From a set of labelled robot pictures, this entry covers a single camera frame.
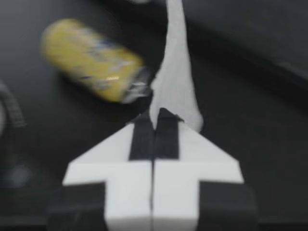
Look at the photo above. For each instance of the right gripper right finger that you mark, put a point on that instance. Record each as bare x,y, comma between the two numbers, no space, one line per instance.
178,192

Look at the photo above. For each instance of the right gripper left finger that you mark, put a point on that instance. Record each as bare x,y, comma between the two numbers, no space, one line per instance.
130,192

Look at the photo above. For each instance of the torn-off paper towel sheet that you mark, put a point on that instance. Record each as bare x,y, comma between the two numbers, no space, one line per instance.
175,72

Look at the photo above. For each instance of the yellow drink can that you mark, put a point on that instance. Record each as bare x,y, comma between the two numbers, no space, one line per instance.
84,57

